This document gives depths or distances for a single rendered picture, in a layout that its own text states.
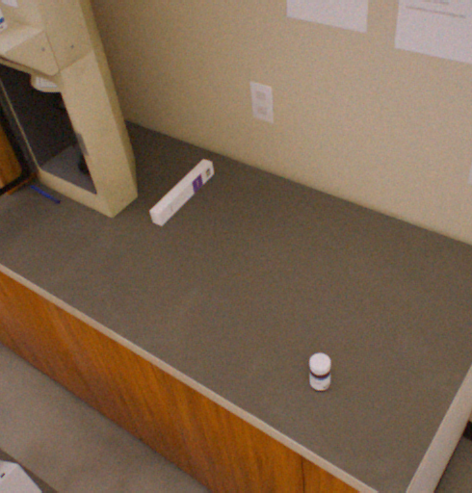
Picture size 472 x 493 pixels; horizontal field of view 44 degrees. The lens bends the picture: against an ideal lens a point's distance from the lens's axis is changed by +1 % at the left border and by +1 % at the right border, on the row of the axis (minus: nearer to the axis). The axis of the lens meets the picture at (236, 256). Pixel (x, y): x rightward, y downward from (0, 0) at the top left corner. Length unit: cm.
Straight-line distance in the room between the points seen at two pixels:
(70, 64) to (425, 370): 107
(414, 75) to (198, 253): 69
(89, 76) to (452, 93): 86
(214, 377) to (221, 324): 15
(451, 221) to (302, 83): 53
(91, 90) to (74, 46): 12
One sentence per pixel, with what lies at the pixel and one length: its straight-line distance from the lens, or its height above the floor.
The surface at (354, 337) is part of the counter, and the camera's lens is 138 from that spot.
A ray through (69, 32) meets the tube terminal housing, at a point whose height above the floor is 148.
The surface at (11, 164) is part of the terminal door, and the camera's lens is 188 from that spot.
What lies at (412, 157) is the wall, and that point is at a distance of 156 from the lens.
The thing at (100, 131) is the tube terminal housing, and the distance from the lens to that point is 162.
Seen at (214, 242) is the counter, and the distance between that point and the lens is 160.
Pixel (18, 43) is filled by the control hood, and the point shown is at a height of 151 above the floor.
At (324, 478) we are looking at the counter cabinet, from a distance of 139.
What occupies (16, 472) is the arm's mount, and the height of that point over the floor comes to 118.
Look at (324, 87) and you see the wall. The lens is 157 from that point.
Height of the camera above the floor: 206
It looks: 46 degrees down
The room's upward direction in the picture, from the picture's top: 9 degrees counter-clockwise
